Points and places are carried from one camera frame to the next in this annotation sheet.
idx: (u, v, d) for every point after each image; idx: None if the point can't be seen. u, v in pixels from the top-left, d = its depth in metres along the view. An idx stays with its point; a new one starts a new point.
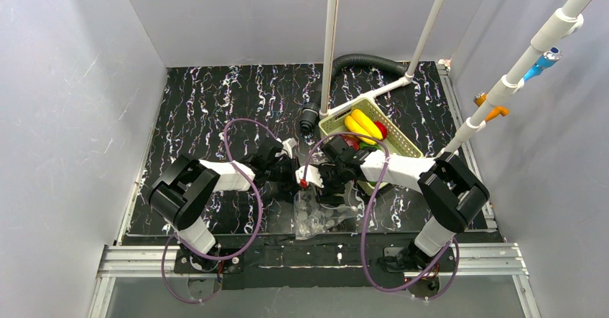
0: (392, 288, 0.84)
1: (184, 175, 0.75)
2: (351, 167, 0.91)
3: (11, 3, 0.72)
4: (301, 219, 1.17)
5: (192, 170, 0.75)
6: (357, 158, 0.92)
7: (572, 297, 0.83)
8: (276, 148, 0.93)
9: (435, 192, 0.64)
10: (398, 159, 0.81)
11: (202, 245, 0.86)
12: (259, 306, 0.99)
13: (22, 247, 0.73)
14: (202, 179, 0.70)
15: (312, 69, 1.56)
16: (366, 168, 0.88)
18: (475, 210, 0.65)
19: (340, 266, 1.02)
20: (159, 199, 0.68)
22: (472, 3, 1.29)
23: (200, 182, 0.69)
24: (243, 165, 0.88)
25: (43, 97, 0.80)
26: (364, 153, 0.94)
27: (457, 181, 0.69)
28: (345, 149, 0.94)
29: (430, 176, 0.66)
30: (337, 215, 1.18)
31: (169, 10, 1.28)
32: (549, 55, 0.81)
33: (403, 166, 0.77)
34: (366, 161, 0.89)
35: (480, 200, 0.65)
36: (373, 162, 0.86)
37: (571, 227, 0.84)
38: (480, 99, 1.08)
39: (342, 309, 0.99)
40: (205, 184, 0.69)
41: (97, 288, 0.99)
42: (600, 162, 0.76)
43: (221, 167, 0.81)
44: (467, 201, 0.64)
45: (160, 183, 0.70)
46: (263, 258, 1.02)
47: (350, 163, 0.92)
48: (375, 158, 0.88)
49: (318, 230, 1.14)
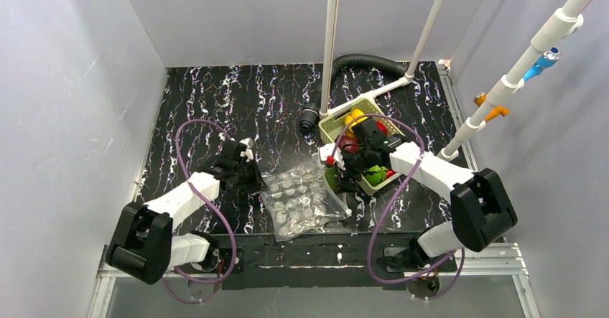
0: (392, 282, 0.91)
1: (138, 226, 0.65)
2: (376, 151, 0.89)
3: (11, 3, 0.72)
4: (281, 221, 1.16)
5: (143, 219, 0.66)
6: (386, 143, 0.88)
7: (572, 297, 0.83)
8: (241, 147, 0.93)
9: (466, 209, 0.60)
10: (434, 160, 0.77)
11: (197, 254, 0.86)
12: (260, 306, 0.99)
13: (22, 245, 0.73)
14: (155, 230, 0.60)
15: (312, 69, 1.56)
16: (395, 157, 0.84)
18: (498, 232, 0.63)
19: (340, 266, 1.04)
20: (123, 259, 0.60)
22: (473, 3, 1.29)
23: (153, 235, 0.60)
24: (195, 181, 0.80)
25: (43, 96, 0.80)
26: (395, 138, 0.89)
27: (486, 200, 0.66)
28: (377, 132, 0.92)
29: (464, 190, 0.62)
30: (317, 217, 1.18)
31: (169, 11, 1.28)
32: (549, 55, 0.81)
33: (437, 169, 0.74)
34: (396, 150, 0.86)
35: (503, 225, 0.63)
36: (405, 153, 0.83)
37: (572, 227, 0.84)
38: (480, 99, 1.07)
39: (342, 309, 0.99)
40: (158, 236, 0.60)
41: (97, 288, 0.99)
42: (600, 163, 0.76)
43: (176, 197, 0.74)
44: (493, 222, 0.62)
45: (116, 244, 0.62)
46: (263, 258, 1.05)
47: (377, 146, 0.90)
48: (407, 151, 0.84)
49: (299, 231, 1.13)
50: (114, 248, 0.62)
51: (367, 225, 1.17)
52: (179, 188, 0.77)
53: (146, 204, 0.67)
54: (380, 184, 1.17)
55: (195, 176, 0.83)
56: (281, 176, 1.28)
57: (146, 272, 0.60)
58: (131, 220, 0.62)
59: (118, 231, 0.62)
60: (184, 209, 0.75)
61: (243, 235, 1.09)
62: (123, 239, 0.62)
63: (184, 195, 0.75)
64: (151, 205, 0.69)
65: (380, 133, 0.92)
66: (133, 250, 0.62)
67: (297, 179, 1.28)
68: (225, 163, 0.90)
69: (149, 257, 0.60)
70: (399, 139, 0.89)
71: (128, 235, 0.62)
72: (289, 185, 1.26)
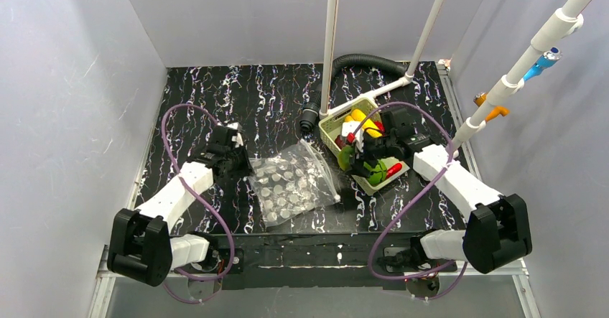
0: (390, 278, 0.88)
1: (133, 232, 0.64)
2: (401, 146, 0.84)
3: (11, 3, 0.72)
4: (268, 207, 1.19)
5: (138, 224, 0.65)
6: (414, 141, 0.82)
7: (572, 297, 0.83)
8: (232, 132, 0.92)
9: (482, 230, 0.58)
10: (460, 171, 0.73)
11: (198, 253, 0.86)
12: (260, 306, 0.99)
13: (21, 245, 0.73)
14: (150, 235, 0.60)
15: (312, 69, 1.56)
16: (419, 158, 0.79)
18: (509, 260, 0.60)
19: (340, 266, 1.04)
20: (124, 267, 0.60)
22: (472, 3, 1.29)
23: (149, 242, 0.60)
24: (186, 175, 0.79)
25: (43, 96, 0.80)
26: (422, 136, 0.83)
27: (504, 225, 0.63)
28: (406, 125, 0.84)
29: (485, 211, 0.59)
30: (303, 201, 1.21)
31: (170, 11, 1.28)
32: (549, 55, 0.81)
33: (461, 181, 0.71)
34: (423, 150, 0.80)
35: (518, 254, 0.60)
36: (434, 156, 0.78)
37: (572, 226, 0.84)
38: (480, 99, 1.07)
39: (342, 309, 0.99)
40: (154, 241, 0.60)
41: (97, 288, 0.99)
42: (600, 163, 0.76)
43: (168, 194, 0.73)
44: (507, 249, 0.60)
45: (115, 253, 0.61)
46: (263, 258, 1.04)
47: (403, 141, 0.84)
48: (432, 152, 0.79)
49: (286, 217, 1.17)
50: (113, 257, 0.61)
51: (368, 225, 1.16)
52: (169, 185, 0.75)
53: (138, 210, 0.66)
54: (380, 184, 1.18)
55: (187, 170, 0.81)
56: (267, 162, 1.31)
57: (151, 274, 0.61)
58: (125, 228, 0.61)
59: (114, 241, 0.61)
60: (178, 207, 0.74)
61: (242, 236, 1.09)
62: (121, 248, 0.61)
63: (176, 194, 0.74)
64: (144, 210, 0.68)
65: (409, 128, 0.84)
66: (133, 257, 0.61)
67: (282, 164, 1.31)
68: (215, 148, 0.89)
69: (150, 262, 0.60)
70: (427, 139, 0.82)
71: (125, 243, 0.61)
72: (273, 171, 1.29)
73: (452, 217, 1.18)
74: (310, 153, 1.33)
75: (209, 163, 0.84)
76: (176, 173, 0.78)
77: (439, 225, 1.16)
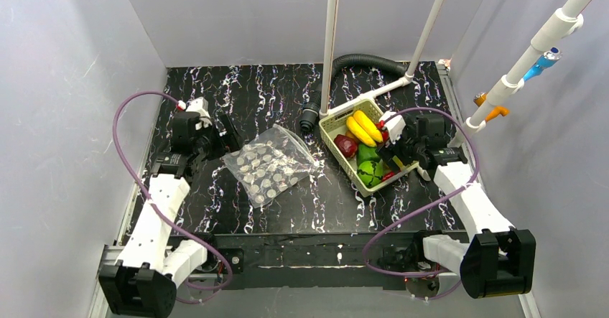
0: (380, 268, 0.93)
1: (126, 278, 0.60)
2: (426, 156, 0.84)
3: (11, 3, 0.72)
4: (254, 191, 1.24)
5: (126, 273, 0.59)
6: (441, 153, 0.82)
7: (572, 297, 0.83)
8: (192, 120, 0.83)
9: (482, 258, 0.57)
10: (480, 191, 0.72)
11: (198, 259, 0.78)
12: (259, 306, 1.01)
13: (21, 245, 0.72)
14: (142, 288, 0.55)
15: (312, 69, 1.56)
16: (441, 170, 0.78)
18: (500, 291, 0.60)
19: (340, 266, 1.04)
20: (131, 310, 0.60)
22: (473, 3, 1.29)
23: (145, 293, 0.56)
24: (159, 199, 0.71)
25: (43, 96, 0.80)
26: (452, 150, 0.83)
27: (509, 257, 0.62)
28: (439, 136, 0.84)
29: (490, 240, 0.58)
30: (288, 177, 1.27)
31: (169, 10, 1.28)
32: (549, 55, 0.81)
33: (475, 204, 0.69)
34: (447, 164, 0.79)
35: (510, 287, 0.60)
36: (455, 173, 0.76)
37: (572, 227, 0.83)
38: (480, 99, 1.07)
39: (342, 309, 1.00)
40: (149, 292, 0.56)
41: (97, 288, 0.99)
42: (600, 163, 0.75)
43: (148, 227, 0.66)
44: (501, 281, 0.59)
45: (115, 304, 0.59)
46: (263, 258, 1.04)
47: (431, 151, 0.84)
48: (457, 166, 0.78)
49: (273, 195, 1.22)
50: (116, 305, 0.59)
51: (367, 225, 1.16)
52: (143, 219, 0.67)
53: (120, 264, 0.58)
54: (375, 186, 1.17)
55: (156, 189, 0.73)
56: (245, 149, 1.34)
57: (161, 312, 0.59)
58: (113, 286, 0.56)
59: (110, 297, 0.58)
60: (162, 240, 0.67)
61: (243, 236, 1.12)
62: (120, 298, 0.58)
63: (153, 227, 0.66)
64: (126, 260, 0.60)
65: (442, 139, 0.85)
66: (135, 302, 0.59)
67: (259, 149, 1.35)
68: (179, 143, 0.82)
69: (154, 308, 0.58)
70: (455, 153, 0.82)
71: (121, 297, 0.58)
72: (252, 156, 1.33)
73: (452, 217, 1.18)
74: (284, 133, 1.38)
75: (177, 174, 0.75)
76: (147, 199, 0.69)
77: (440, 225, 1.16)
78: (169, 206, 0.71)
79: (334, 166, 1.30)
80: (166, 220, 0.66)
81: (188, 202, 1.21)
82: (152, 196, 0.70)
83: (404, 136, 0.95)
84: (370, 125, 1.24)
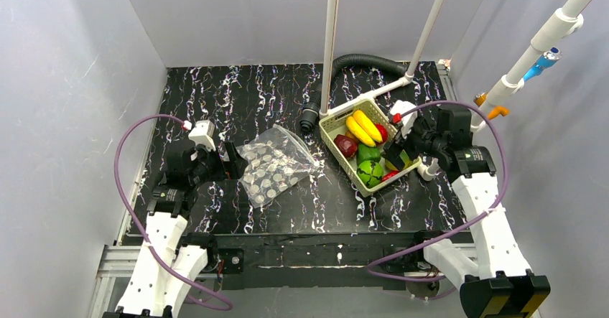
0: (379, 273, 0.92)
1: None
2: (449, 158, 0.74)
3: (11, 3, 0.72)
4: (254, 191, 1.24)
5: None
6: (467, 158, 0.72)
7: (572, 298, 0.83)
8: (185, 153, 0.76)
9: (487, 298, 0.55)
10: (502, 219, 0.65)
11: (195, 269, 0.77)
12: (260, 306, 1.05)
13: (21, 245, 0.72)
14: None
15: (312, 69, 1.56)
16: (462, 183, 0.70)
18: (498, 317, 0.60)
19: (340, 266, 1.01)
20: None
22: (473, 2, 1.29)
23: None
24: (156, 239, 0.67)
25: (43, 96, 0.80)
26: (478, 151, 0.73)
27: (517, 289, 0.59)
28: (463, 132, 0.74)
29: (503, 284, 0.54)
30: (288, 177, 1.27)
31: (170, 11, 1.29)
32: (549, 55, 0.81)
33: (495, 237, 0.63)
34: (473, 176, 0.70)
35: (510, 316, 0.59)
36: (480, 190, 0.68)
37: (572, 227, 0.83)
38: (480, 99, 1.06)
39: (342, 309, 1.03)
40: None
41: (97, 289, 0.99)
42: (600, 162, 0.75)
43: (145, 271, 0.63)
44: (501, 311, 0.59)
45: None
46: (263, 258, 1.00)
47: (454, 152, 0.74)
48: (483, 181, 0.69)
49: (273, 195, 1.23)
50: None
51: (367, 225, 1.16)
52: (141, 261, 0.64)
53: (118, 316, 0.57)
54: (375, 186, 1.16)
55: (153, 229, 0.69)
56: (245, 149, 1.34)
57: None
58: None
59: None
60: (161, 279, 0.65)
61: (243, 236, 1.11)
62: None
63: (150, 271, 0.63)
64: (125, 308, 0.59)
65: (466, 137, 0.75)
66: None
67: (259, 149, 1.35)
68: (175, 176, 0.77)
69: None
70: (482, 156, 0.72)
71: None
72: (252, 156, 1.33)
73: (452, 217, 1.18)
74: (284, 133, 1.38)
75: (173, 212, 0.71)
76: (143, 240, 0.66)
77: (439, 225, 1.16)
78: (166, 246, 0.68)
79: (334, 166, 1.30)
80: (164, 267, 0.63)
81: None
82: (149, 237, 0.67)
83: (414, 128, 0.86)
84: (373, 128, 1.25)
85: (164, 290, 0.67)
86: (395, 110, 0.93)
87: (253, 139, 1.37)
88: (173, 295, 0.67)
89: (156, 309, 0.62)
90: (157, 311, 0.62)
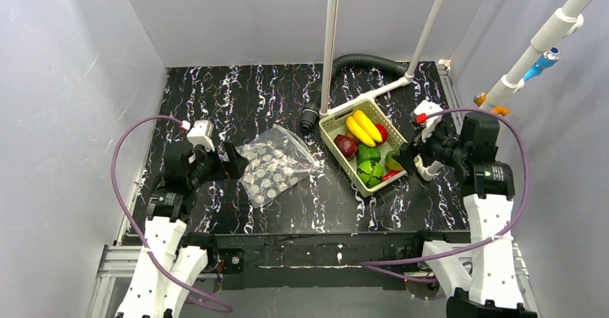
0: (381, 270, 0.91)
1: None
2: (467, 170, 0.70)
3: (11, 4, 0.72)
4: (254, 191, 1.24)
5: None
6: (486, 174, 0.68)
7: (572, 298, 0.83)
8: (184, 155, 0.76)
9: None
10: (507, 247, 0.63)
11: (196, 269, 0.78)
12: (260, 306, 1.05)
13: (21, 245, 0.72)
14: None
15: (312, 69, 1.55)
16: (475, 203, 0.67)
18: None
19: (340, 266, 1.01)
20: None
22: (473, 2, 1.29)
23: None
24: (154, 244, 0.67)
25: (43, 97, 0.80)
26: (500, 169, 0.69)
27: None
28: (487, 146, 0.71)
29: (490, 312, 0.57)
30: (288, 177, 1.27)
31: (170, 11, 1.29)
32: (549, 55, 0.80)
33: (494, 263, 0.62)
34: (487, 197, 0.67)
35: None
36: (490, 214, 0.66)
37: (573, 227, 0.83)
38: (480, 99, 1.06)
39: (342, 309, 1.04)
40: None
41: (97, 289, 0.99)
42: (600, 163, 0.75)
43: (144, 276, 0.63)
44: None
45: None
46: (263, 258, 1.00)
47: (472, 164, 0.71)
48: (498, 206, 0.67)
49: (273, 195, 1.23)
50: None
51: (367, 225, 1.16)
52: (140, 267, 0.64)
53: None
54: (375, 186, 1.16)
55: (152, 233, 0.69)
56: (245, 149, 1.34)
57: None
58: None
59: None
60: (160, 284, 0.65)
61: (243, 237, 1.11)
62: None
63: (149, 278, 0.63)
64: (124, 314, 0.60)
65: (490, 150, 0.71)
66: None
67: (259, 149, 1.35)
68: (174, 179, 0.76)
69: None
70: (503, 174, 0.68)
71: None
72: (252, 157, 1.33)
73: (452, 217, 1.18)
74: (284, 133, 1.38)
75: (172, 217, 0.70)
76: (143, 245, 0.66)
77: (439, 225, 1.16)
78: (166, 250, 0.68)
79: (334, 166, 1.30)
80: (164, 273, 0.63)
81: None
82: (148, 242, 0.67)
83: (437, 133, 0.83)
84: (374, 131, 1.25)
85: (164, 293, 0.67)
86: (419, 109, 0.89)
87: (254, 140, 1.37)
88: (173, 298, 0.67)
89: (156, 315, 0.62)
90: (158, 315, 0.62)
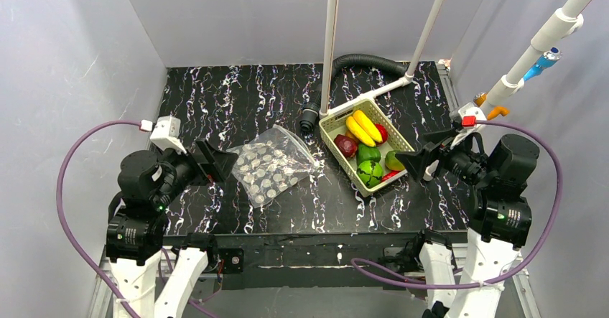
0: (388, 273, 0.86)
1: None
2: (479, 204, 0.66)
3: (11, 4, 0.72)
4: (254, 191, 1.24)
5: None
6: (498, 217, 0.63)
7: (571, 299, 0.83)
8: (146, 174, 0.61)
9: None
10: (493, 297, 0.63)
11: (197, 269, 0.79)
12: (260, 306, 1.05)
13: (20, 245, 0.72)
14: None
15: (312, 69, 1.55)
16: (476, 243, 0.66)
18: None
19: (340, 266, 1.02)
20: None
22: (473, 2, 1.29)
23: None
24: (126, 290, 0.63)
25: (42, 96, 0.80)
26: (516, 213, 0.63)
27: None
28: (514, 181, 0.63)
29: None
30: (288, 177, 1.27)
31: (169, 11, 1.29)
32: (549, 55, 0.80)
33: (476, 307, 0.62)
34: (491, 242, 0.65)
35: None
36: (488, 258, 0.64)
37: (573, 227, 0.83)
38: (480, 99, 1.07)
39: (342, 309, 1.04)
40: None
41: (97, 288, 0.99)
42: (600, 164, 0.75)
43: None
44: None
45: None
46: (263, 258, 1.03)
47: (487, 197, 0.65)
48: (497, 252, 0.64)
49: (273, 195, 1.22)
50: None
51: (367, 225, 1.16)
52: None
53: None
54: (375, 186, 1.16)
55: (121, 278, 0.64)
56: (244, 149, 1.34)
57: None
58: None
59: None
60: None
61: (243, 236, 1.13)
62: None
63: None
64: None
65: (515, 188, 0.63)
66: None
67: (259, 149, 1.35)
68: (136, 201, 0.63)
69: None
70: (517, 221, 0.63)
71: None
72: (252, 157, 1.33)
73: (452, 217, 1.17)
74: (284, 133, 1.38)
75: (138, 259, 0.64)
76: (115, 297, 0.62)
77: (439, 225, 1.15)
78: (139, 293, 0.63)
79: (334, 166, 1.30)
80: None
81: (188, 202, 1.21)
82: (119, 291, 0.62)
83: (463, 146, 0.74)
84: (374, 131, 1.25)
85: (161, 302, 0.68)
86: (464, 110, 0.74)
87: (254, 140, 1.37)
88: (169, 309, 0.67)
89: None
90: None
